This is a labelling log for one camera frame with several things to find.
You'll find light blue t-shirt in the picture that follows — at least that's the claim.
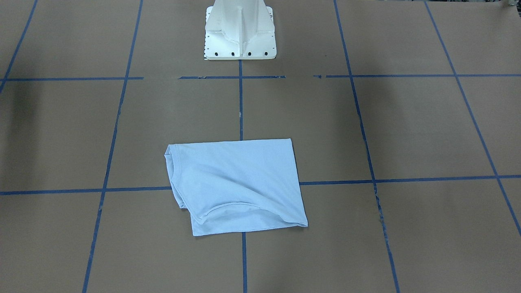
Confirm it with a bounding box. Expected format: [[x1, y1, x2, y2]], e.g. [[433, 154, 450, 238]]
[[164, 138, 309, 237]]

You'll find white camera mast with base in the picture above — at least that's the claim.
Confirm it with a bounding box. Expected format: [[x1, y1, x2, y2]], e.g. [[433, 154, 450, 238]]
[[204, 0, 277, 61]]

